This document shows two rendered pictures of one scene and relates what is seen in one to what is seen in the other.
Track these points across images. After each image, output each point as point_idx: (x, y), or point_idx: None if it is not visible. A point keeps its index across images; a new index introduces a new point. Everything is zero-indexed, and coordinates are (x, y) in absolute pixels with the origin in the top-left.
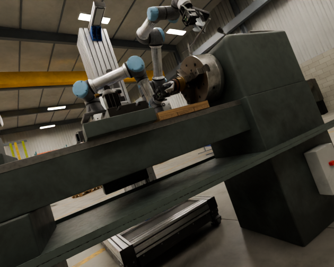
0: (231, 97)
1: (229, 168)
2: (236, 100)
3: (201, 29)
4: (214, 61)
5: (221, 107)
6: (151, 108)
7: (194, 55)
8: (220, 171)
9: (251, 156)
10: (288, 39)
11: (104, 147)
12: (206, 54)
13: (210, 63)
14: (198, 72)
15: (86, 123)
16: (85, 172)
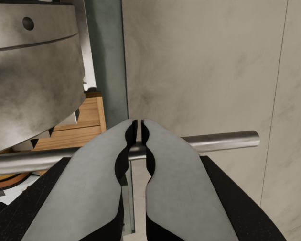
0: None
1: (127, 88)
2: (84, 4)
3: (142, 158)
4: (72, 38)
5: (92, 60)
6: (128, 186)
7: (11, 129)
8: (103, 84)
9: (90, 23)
10: None
11: None
12: (15, 49)
13: (80, 64)
14: (79, 114)
15: (131, 231)
16: None
